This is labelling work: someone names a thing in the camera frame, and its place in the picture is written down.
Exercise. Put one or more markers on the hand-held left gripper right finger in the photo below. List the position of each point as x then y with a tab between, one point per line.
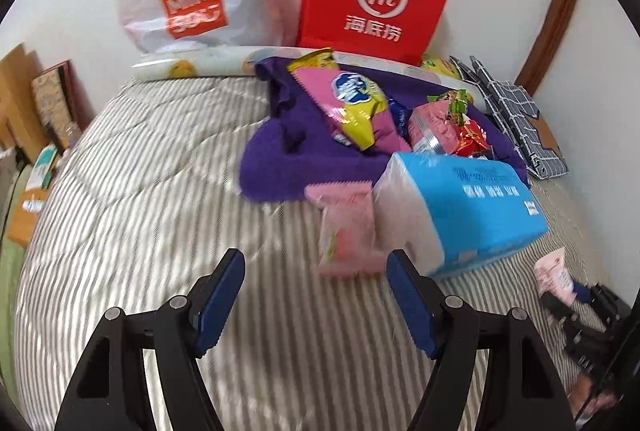
411	306

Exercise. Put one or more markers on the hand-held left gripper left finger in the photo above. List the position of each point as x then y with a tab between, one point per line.
220	306

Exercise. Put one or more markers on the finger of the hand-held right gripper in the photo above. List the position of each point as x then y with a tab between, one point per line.
586	293
556	308

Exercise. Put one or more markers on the small pale pink packet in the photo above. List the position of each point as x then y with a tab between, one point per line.
552	273

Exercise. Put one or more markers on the pale pink snack packet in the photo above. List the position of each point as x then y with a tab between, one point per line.
347	231

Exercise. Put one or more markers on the person's right hand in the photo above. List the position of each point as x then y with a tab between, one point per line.
590	403

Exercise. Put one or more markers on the blue tissue pack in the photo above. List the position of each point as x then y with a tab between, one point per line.
465	211

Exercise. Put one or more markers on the red snack packet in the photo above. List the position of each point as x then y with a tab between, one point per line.
472	138

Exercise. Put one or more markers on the large pink snack bag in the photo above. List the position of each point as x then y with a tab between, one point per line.
432	128

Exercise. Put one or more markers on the purple towel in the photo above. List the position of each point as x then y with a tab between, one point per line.
310	146

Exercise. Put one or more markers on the grey plaid star cloth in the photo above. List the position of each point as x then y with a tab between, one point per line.
520	121

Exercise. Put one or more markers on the blue snack packet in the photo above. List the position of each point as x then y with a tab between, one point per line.
398	116

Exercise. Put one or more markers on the green triangular snack packet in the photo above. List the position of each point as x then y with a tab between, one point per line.
452	106

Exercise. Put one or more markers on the yellow pink snack bag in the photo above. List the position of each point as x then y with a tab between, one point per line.
350	103

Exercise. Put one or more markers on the orange box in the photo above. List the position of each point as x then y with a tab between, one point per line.
27	216

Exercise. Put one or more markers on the green cloth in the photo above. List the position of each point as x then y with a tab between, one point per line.
7	271

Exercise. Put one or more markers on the teal white box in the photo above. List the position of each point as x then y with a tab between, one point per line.
42	166

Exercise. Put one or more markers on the yellow green packet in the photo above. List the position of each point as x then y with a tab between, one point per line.
440	65

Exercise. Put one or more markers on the white fruit print bolster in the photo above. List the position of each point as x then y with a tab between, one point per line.
200	63

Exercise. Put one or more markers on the patterned box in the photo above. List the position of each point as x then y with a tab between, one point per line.
55	103

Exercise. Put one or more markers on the yellow brown triangular snack packet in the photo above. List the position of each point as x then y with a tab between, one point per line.
312	59

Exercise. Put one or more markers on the wooden bed frame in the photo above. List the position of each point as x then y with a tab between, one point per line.
555	21

